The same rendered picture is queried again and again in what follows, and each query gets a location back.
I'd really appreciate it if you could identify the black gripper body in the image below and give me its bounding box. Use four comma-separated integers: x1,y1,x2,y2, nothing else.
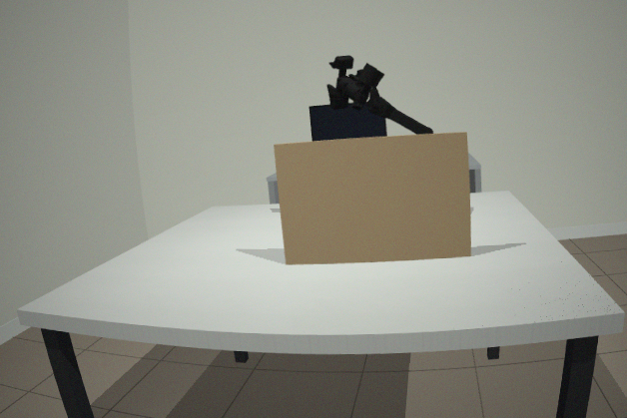
330,55,360,110

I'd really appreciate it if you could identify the brown rectangular board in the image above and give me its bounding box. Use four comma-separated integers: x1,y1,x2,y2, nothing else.
274,132,471,265

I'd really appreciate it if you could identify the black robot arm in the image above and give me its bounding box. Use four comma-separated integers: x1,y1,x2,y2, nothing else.
346,63,433,135

